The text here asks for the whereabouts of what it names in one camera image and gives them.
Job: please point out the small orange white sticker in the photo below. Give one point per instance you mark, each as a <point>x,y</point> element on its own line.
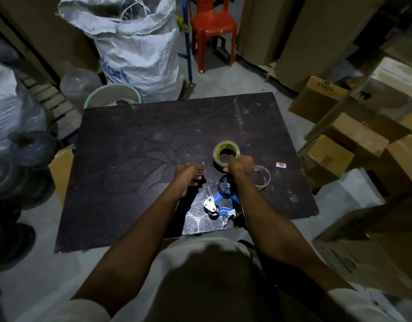
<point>280,165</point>

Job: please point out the yellow cardboard piece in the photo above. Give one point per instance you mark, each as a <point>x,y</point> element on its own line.
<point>61,170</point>

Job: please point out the clear yellowish tape roll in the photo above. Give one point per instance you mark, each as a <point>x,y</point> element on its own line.
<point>220,149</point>

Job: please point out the pale plastic bucket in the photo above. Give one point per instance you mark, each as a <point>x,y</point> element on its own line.
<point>108,95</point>

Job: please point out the large grey plastic bag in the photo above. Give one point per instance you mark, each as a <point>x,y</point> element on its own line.
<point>11,107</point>

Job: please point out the person's left fingers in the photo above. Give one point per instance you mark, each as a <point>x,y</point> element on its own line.
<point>197,170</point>

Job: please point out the pale-topped cardboard box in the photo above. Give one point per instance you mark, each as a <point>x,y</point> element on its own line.
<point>394,87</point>

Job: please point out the dark wrapped bundle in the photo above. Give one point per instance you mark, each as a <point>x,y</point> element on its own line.
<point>24,157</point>
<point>8,238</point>

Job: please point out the brown printed cardboard box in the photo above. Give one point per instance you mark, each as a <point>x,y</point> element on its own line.
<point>315,98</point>

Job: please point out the person's white shirt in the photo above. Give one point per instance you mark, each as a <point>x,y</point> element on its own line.
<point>206,285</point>

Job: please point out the blue tape dispenser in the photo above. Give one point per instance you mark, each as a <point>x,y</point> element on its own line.
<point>224,197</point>

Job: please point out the person's right hand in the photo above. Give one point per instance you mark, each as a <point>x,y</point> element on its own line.
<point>243,166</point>

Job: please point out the person's left hand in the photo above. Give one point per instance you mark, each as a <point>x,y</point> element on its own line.
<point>184,179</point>

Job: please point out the person's right forearm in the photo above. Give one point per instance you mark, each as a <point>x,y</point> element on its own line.
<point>276,228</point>

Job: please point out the person's left forearm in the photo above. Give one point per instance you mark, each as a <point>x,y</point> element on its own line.
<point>132,244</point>

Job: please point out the blue metal pole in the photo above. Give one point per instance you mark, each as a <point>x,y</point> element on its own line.
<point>187,46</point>

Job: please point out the person's right thumb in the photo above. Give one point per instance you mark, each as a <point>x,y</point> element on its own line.
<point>227,169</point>

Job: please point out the yellow-green cloth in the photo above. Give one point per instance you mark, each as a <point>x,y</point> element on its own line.
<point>182,25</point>

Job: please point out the white woven sack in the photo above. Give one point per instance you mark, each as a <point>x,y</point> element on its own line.
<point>139,53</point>

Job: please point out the wooden pallet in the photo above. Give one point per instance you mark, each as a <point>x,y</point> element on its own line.
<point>55,103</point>

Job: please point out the large printed cardboard box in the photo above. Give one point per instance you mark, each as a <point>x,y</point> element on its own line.
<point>377,251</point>

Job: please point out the tall upright cardboard carton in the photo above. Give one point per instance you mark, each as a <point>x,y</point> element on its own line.
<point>323,40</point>
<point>264,28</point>

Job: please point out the crumpled clear plastic sheet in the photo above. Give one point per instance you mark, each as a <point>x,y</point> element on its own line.
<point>197,221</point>

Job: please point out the large leaning cardboard sheet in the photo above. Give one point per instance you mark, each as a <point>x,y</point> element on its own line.
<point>45,33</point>

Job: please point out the red plastic chair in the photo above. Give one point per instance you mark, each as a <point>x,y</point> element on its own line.
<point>212,26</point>

